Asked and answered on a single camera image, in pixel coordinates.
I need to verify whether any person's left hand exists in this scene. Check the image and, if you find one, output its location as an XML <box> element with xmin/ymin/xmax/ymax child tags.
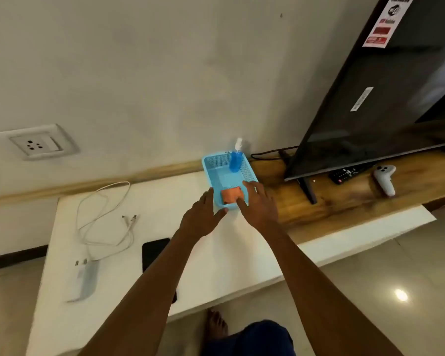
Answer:
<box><xmin>180</xmin><ymin>188</ymin><xmax>229</xmax><ymax>240</ymax></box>

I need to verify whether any white charging cable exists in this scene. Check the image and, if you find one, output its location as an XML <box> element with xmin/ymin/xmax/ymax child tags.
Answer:
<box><xmin>76</xmin><ymin>181</ymin><xmax>138</xmax><ymax>262</ymax></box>

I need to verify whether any black smartphone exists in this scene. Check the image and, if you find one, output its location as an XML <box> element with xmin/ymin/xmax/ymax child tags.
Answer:
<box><xmin>142</xmin><ymin>238</ymin><xmax>178</xmax><ymax>304</ymax></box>

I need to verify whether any person's bare foot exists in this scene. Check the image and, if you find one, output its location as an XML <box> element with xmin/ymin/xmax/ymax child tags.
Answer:
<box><xmin>204</xmin><ymin>309</ymin><xmax>229</xmax><ymax>342</ymax></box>

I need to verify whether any black flat screen television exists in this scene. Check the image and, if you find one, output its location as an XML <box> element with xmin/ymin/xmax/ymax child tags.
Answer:
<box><xmin>284</xmin><ymin>0</ymin><xmax>445</xmax><ymax>182</ymax></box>

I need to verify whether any red and white sticker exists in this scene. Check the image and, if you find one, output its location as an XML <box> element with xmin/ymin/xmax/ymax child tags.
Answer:
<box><xmin>362</xmin><ymin>0</ymin><xmax>416</xmax><ymax>49</ymax></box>

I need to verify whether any white charger adapter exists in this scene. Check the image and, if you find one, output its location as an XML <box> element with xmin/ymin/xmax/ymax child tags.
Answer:
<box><xmin>67</xmin><ymin>258</ymin><xmax>99</xmax><ymax>303</ymax></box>

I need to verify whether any black power cable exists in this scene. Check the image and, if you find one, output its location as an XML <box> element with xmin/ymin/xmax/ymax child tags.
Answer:
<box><xmin>251</xmin><ymin>146</ymin><xmax>299</xmax><ymax>161</ymax></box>

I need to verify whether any blue spray bottle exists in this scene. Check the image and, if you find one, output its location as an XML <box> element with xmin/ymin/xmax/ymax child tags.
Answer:
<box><xmin>229</xmin><ymin>138</ymin><xmax>244</xmax><ymax>173</ymax></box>

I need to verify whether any black remote control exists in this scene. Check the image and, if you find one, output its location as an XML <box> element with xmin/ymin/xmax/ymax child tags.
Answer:
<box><xmin>329</xmin><ymin>164</ymin><xmax>375</xmax><ymax>185</ymax></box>

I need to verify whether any person's right hand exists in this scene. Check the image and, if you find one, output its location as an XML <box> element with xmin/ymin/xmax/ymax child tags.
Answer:
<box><xmin>237</xmin><ymin>180</ymin><xmax>279</xmax><ymax>229</ymax></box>

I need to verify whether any light blue plastic basket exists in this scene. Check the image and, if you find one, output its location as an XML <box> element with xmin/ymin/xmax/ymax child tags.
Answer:
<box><xmin>202</xmin><ymin>152</ymin><xmax>259</xmax><ymax>211</ymax></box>

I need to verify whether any person's blue trouser leg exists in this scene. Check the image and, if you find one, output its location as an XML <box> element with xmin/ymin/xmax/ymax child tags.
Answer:
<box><xmin>204</xmin><ymin>320</ymin><xmax>296</xmax><ymax>356</ymax></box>

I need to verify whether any white wall socket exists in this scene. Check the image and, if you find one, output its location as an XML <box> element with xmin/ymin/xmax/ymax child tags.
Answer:
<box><xmin>0</xmin><ymin>124</ymin><xmax>81</xmax><ymax>161</ymax></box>

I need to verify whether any person's left forearm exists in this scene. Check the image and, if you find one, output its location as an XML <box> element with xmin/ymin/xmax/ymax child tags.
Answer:
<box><xmin>78</xmin><ymin>228</ymin><xmax>205</xmax><ymax>356</ymax></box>

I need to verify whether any person's right forearm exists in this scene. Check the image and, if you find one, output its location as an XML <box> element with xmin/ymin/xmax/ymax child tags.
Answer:
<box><xmin>250</xmin><ymin>222</ymin><xmax>405</xmax><ymax>356</ymax></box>

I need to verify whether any white label sticker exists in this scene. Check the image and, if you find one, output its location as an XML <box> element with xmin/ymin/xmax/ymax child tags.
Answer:
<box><xmin>350</xmin><ymin>87</ymin><xmax>374</xmax><ymax>112</ymax></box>

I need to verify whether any black television stand leg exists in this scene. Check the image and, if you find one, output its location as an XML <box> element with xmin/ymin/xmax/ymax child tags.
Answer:
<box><xmin>298</xmin><ymin>177</ymin><xmax>318</xmax><ymax>205</ymax></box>

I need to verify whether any white handheld controller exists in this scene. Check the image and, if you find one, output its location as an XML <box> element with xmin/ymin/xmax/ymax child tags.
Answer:
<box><xmin>373</xmin><ymin>165</ymin><xmax>397</xmax><ymax>197</ymax></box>

